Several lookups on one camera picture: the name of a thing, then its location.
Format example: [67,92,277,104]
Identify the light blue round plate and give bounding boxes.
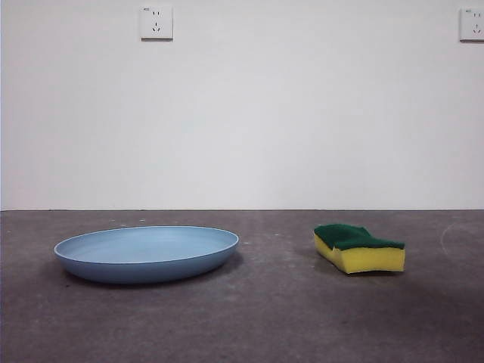
[53,225,240,284]

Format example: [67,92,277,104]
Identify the yellow sponge with green scourer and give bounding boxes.
[313,222,406,275]

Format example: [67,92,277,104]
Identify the white wall socket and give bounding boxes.
[140,5,175,42]
[459,7,484,43]

